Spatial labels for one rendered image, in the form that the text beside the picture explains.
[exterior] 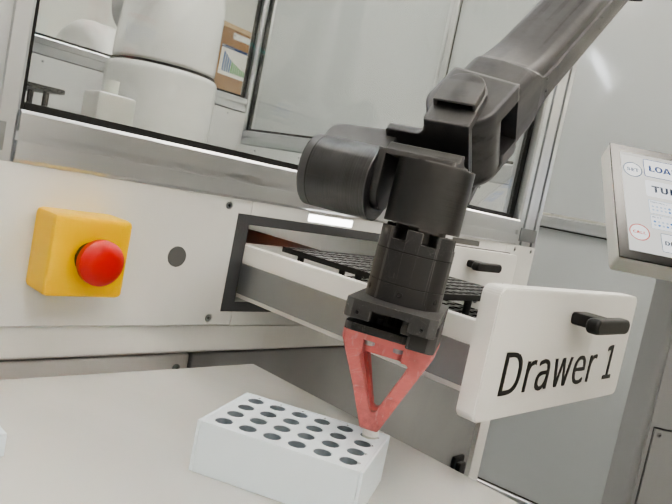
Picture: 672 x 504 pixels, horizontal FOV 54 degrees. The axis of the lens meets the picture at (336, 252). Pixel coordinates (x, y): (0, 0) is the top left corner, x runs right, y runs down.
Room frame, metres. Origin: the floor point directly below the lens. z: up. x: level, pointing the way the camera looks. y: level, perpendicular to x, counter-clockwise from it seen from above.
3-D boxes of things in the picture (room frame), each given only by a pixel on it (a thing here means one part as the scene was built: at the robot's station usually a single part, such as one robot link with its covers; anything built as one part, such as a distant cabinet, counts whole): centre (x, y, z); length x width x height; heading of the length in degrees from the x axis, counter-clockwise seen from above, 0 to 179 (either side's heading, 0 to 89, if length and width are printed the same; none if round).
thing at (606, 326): (0.59, -0.24, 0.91); 0.07 x 0.04 x 0.01; 136
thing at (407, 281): (0.49, -0.06, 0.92); 0.10 x 0.07 x 0.07; 167
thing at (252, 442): (0.47, 0.00, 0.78); 0.12 x 0.08 x 0.04; 74
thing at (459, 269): (1.06, -0.21, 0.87); 0.29 x 0.02 x 0.11; 136
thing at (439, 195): (0.49, -0.05, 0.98); 0.07 x 0.06 x 0.07; 66
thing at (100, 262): (0.56, 0.20, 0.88); 0.04 x 0.03 x 0.04; 136
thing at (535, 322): (0.61, -0.22, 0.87); 0.29 x 0.02 x 0.11; 136
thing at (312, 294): (0.76, -0.07, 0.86); 0.40 x 0.26 x 0.06; 46
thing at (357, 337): (0.49, -0.06, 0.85); 0.07 x 0.07 x 0.09; 77
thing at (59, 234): (0.58, 0.22, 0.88); 0.07 x 0.05 x 0.07; 136
